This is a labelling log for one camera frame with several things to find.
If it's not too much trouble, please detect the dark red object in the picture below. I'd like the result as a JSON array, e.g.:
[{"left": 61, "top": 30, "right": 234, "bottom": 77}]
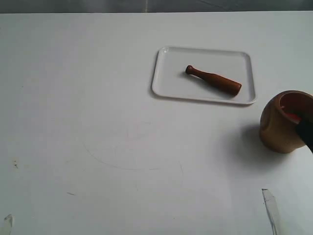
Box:
[{"left": 285, "top": 112, "right": 302, "bottom": 122}]

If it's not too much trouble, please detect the brown wooden pestle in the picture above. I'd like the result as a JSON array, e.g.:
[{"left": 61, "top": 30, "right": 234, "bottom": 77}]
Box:
[{"left": 185, "top": 65, "right": 242, "bottom": 96}]

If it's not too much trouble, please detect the white rectangular plastic tray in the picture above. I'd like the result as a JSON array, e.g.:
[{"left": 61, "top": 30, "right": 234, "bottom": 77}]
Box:
[{"left": 151, "top": 46, "right": 257, "bottom": 105}]

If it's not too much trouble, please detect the brown wooden mortar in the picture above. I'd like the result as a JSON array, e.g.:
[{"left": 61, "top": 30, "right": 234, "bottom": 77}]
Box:
[{"left": 259, "top": 90, "right": 313, "bottom": 153}]

